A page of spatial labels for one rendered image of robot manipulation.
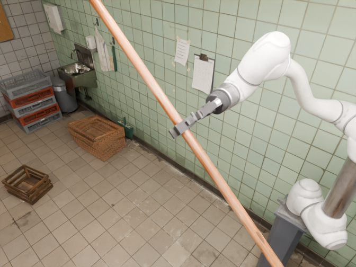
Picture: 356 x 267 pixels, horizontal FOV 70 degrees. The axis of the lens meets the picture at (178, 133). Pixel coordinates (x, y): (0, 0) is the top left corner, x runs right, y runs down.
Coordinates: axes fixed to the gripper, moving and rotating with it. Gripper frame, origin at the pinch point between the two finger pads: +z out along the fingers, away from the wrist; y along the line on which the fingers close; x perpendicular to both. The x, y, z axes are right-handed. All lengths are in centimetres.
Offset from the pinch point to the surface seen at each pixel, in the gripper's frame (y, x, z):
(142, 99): 202, 58, -128
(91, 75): 266, 137, -123
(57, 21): 256, 222, -123
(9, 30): 304, 259, -76
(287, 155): 71, -67, -125
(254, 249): 141, -136, -94
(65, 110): 365, 138, -97
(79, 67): 288, 165, -126
